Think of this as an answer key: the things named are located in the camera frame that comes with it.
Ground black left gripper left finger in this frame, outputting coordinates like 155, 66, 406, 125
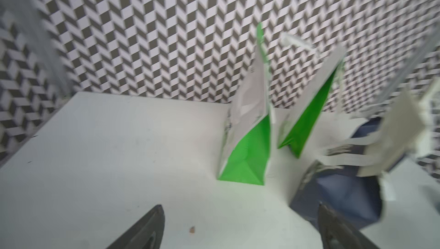
108, 204, 165, 249

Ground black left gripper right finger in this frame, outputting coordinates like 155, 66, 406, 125
317, 203, 379, 249

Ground navy cream Cheerful bag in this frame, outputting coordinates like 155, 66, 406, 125
351, 78, 440, 167
288, 83, 434, 231

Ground green white bag front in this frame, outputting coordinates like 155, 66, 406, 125
217, 24, 274, 186

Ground green white bag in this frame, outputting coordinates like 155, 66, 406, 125
277, 45, 347, 158
217, 24, 274, 186

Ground aluminium corner post right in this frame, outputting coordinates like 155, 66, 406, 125
374, 23, 440, 105

